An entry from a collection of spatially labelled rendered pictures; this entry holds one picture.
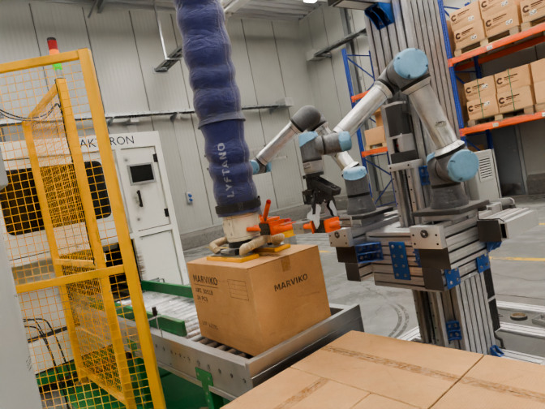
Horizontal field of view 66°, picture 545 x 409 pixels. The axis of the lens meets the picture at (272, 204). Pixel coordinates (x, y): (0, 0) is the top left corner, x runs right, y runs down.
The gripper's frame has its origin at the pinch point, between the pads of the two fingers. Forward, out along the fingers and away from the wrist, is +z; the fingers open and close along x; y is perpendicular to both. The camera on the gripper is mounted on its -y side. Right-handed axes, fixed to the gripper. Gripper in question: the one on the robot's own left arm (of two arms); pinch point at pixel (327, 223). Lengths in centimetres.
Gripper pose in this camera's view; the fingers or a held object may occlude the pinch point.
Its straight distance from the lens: 162.5
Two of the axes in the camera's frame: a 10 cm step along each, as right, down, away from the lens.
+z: 1.8, 9.8, 0.5
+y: -5.9, 0.7, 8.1
